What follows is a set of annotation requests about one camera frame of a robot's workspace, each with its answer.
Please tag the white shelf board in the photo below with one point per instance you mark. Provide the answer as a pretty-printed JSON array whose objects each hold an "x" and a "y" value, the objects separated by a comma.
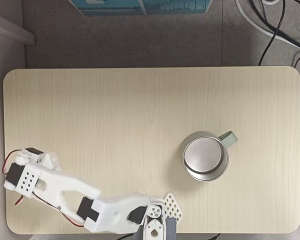
[{"x": 10, "y": 28}]

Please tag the blue printed box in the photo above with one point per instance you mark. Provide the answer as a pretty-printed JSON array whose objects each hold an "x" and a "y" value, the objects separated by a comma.
[{"x": 140, "y": 6}]

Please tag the white round floor object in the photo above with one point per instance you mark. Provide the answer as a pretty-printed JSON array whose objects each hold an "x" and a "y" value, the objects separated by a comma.
[{"x": 270, "y": 2}]

